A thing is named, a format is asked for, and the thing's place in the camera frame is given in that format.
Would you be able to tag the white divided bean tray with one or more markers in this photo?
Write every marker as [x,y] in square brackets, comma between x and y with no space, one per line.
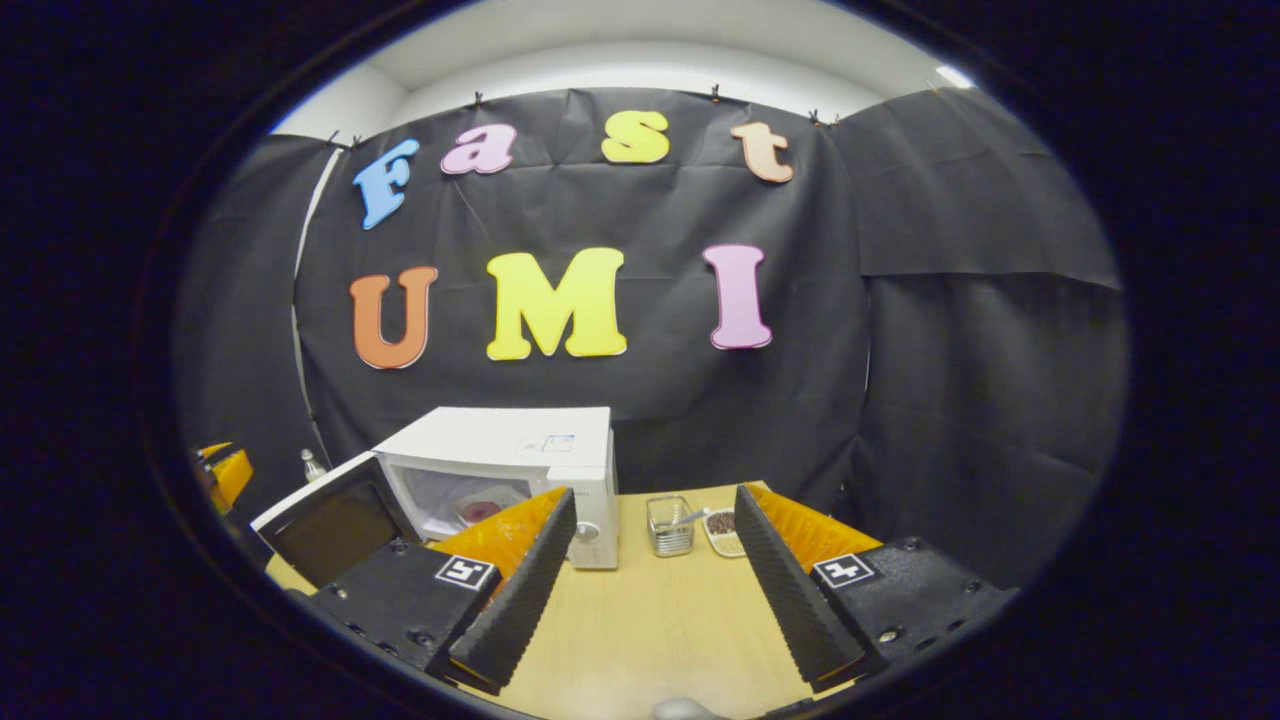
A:
[722,530]

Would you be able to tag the small ceiling light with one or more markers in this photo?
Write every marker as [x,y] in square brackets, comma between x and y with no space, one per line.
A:
[955,77]

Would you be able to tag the green drink bottle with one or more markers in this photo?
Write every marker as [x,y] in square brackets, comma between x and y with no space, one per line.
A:
[313,468]

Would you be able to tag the pink ham slice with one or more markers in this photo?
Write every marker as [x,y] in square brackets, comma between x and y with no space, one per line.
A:
[480,511]

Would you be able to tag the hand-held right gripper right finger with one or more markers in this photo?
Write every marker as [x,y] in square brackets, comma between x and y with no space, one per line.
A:
[795,590]

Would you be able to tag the white microwave oven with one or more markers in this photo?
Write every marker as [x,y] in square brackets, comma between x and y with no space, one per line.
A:
[500,435]

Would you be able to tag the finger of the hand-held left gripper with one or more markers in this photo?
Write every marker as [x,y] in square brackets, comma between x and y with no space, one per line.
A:
[232,478]
[212,451]

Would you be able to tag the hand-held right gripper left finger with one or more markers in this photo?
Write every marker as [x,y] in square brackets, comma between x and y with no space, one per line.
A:
[520,590]

